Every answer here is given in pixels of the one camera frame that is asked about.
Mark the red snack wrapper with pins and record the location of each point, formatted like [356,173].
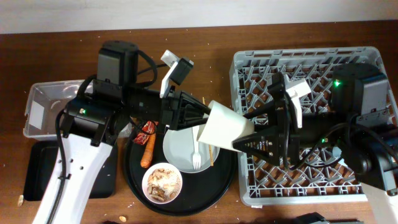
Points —
[145,132]

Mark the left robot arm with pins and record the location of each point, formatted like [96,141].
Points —
[105,103]

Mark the white bowl with food scraps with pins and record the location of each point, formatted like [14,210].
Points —
[162,183]

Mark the grey dishwasher rack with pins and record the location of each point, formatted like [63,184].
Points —
[327,178]

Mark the clear plastic bin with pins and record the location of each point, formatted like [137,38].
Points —
[44,102]

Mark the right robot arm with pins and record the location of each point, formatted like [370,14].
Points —
[357,123]

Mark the peanut on table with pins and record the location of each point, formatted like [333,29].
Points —
[20,201]

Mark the small white cup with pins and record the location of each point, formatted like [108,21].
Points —
[223,126]

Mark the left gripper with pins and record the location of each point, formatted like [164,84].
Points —
[175,110]

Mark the black rectangular tray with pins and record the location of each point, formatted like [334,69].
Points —
[41,164]

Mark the white plastic fork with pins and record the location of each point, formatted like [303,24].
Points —
[196,158]

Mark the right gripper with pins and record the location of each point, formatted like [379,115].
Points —
[285,134]

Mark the wooden chopstick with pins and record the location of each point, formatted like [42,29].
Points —
[209,146]

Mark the orange carrot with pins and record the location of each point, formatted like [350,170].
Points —
[148,152]

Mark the grey plate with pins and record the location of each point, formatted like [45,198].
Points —
[178,151]

